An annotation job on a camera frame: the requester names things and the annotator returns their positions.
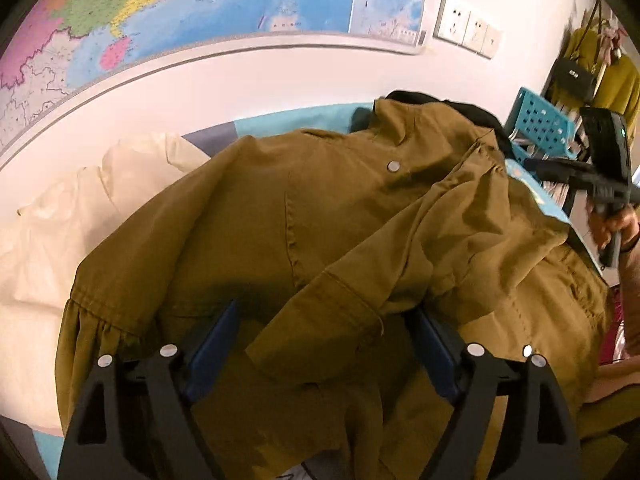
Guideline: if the pink floral scarf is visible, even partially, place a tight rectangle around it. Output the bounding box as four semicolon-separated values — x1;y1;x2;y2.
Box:
599;16;628;65

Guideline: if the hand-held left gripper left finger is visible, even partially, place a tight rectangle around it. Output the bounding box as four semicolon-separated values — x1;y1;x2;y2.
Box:
56;299;241;480

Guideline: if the mustard yellow hanging garment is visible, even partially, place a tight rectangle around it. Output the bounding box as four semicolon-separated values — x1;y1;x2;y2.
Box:
562;26;640;142

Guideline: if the white wall socket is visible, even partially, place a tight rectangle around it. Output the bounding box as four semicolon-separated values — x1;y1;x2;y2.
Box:
462;12;489;54
433;0;471;44
480;25;503;60

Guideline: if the colourful wall map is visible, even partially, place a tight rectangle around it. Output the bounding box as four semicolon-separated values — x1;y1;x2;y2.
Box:
0;0;434;153

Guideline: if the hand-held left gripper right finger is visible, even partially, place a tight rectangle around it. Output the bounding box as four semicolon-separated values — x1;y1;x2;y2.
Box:
404;307;583;480

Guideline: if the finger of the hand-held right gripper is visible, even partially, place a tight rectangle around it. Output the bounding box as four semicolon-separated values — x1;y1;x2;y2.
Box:
522;156;597;186

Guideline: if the person's pink clothing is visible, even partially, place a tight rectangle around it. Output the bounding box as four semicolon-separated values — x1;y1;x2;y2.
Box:
606;285;640;367

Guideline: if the black handbag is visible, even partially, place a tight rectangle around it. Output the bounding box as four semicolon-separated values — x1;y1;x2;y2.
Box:
552;0;604;105

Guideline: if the person's right hand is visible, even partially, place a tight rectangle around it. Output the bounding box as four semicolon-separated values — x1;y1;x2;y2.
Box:
586;199;640;257

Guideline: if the person's right forearm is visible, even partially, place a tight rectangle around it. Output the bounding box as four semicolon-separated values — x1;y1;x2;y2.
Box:
618;239;640;293

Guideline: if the cream white garment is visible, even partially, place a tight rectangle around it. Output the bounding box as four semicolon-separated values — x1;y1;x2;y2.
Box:
0;132;212;432

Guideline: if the olive green jacket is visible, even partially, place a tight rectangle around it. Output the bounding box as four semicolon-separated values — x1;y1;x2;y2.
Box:
54;96;618;480

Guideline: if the blue perforated plastic basket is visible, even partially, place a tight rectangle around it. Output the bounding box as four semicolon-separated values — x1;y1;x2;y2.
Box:
502;86;582;182

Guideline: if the black garment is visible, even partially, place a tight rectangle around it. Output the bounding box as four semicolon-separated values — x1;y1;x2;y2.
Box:
386;90;517;157

